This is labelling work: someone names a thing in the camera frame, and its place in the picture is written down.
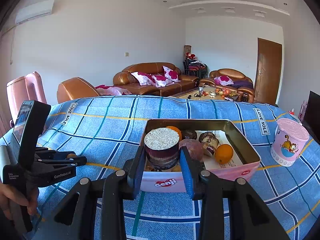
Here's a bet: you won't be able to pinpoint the small orange tangerine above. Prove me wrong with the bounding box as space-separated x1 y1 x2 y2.
214 144 233 164

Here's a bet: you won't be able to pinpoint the dark brown round fruit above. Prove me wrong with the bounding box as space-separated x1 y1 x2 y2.
181 129 197 140

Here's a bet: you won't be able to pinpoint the large orange tangerine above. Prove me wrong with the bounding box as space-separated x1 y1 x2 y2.
165 125 183 142

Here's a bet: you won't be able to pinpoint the person's left hand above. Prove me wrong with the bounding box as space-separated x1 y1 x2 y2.
0 183 39 220

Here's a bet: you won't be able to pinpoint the printed paper sheet in box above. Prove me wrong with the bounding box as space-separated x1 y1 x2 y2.
196 130 243 170

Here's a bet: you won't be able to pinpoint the purple fruit in box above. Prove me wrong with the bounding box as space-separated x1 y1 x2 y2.
179 139 204 161

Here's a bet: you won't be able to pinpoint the blue plaid tablecloth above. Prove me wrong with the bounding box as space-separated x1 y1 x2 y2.
1 95 319 239

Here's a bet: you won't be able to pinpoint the wooden coffee table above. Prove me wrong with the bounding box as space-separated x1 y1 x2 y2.
171 85 240 101

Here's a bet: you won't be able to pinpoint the pink electric kettle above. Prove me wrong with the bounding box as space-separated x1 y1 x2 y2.
7 72 47 127

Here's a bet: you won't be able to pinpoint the brown leather armchair near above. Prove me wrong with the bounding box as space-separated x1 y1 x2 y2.
56 77 100 103

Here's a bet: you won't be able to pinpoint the brown leather armchair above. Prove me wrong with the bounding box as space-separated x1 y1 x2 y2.
56 77 100 103
199 68 255 103

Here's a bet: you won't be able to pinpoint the white magenta pillow left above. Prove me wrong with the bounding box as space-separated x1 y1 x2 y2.
131 72 155 86

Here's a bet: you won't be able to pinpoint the white magenta pillow middle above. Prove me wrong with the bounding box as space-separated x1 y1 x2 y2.
151 74 175 88

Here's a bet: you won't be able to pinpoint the brown leather three-seat sofa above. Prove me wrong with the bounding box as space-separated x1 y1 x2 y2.
113 62 199 96

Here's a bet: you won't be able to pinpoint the white magenta armchair pillow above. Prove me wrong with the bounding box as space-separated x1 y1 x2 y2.
214 75 234 86

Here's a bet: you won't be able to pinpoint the white magenta pillow right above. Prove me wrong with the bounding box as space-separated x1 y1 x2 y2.
163 66 179 82

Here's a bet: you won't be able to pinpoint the purple blanket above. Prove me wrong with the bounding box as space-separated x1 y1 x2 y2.
232 80 253 89

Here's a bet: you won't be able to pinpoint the stacked dark chairs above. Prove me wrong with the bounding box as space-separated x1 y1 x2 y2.
183 53 208 79

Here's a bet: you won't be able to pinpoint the pink cartoon cup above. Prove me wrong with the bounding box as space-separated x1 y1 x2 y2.
270 118 310 167

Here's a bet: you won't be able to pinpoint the brown leather armchair far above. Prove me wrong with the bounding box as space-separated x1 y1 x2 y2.
199 68 255 103

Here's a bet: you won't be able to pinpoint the black television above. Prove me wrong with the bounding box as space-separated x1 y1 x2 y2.
302 91 320 144

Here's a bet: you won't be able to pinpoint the brown wooden door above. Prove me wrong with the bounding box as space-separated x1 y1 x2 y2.
254 38 282 105

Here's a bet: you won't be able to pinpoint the white wall air conditioner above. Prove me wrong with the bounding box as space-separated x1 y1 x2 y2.
15 0 55 24

